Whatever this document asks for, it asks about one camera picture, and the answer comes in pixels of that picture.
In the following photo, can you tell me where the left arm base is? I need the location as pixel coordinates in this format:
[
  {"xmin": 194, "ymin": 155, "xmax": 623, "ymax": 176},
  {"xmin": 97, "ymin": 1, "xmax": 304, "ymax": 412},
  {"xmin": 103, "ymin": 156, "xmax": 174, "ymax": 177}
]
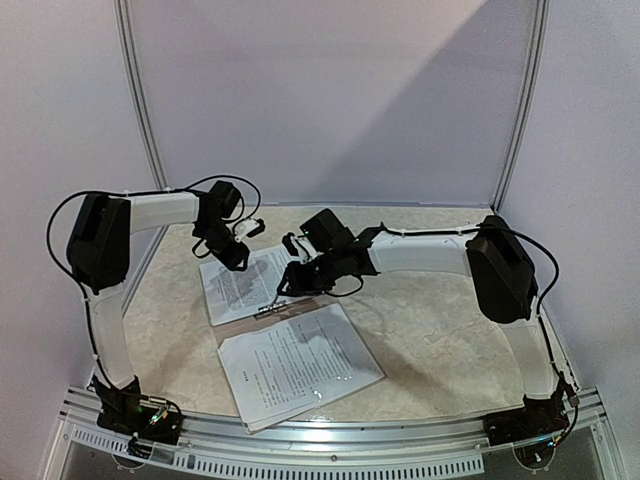
[{"xmin": 91, "ymin": 375, "xmax": 184, "ymax": 445}]

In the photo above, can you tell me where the metal folder clip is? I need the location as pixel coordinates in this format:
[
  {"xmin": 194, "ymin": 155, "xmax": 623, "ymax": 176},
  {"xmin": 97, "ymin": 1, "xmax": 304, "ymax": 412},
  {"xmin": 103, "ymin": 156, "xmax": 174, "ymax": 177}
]
[{"xmin": 254, "ymin": 300, "xmax": 289, "ymax": 320}]

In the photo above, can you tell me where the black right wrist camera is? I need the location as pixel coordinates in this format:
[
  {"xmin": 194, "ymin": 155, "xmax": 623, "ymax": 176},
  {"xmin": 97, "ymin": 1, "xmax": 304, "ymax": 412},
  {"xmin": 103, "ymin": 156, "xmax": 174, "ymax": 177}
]
[{"xmin": 282, "ymin": 232, "xmax": 319, "ymax": 264}]

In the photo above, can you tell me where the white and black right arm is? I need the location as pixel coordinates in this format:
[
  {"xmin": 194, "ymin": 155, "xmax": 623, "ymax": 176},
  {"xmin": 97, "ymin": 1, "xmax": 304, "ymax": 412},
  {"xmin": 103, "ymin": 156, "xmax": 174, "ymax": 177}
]
[{"xmin": 278, "ymin": 208, "xmax": 563, "ymax": 436}]

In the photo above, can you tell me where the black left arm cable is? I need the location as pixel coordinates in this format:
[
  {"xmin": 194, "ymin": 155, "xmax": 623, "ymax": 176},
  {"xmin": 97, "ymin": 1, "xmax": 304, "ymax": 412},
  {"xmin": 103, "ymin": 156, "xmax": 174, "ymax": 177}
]
[{"xmin": 46, "ymin": 174, "xmax": 264, "ymax": 291}]

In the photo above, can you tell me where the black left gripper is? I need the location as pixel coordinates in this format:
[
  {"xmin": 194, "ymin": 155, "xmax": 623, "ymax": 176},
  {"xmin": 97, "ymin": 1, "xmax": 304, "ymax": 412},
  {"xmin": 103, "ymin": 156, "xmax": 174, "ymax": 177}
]
[{"xmin": 196, "ymin": 220, "xmax": 250, "ymax": 271}]

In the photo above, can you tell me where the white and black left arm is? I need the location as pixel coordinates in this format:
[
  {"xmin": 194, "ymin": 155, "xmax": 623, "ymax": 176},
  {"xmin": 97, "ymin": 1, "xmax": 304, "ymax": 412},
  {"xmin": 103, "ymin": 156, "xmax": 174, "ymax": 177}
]
[{"xmin": 66, "ymin": 179, "xmax": 262, "ymax": 390}]

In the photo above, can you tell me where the aluminium front rail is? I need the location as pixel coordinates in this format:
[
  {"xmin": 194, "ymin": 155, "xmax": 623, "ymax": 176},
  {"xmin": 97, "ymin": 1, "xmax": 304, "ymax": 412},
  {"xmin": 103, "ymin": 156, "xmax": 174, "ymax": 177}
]
[{"xmin": 43, "ymin": 387, "xmax": 625, "ymax": 479}]

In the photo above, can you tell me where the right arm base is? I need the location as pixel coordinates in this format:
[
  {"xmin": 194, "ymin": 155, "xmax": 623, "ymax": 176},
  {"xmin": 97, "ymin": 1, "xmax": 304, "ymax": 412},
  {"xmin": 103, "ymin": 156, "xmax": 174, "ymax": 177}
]
[{"xmin": 482, "ymin": 391, "xmax": 580, "ymax": 447}]

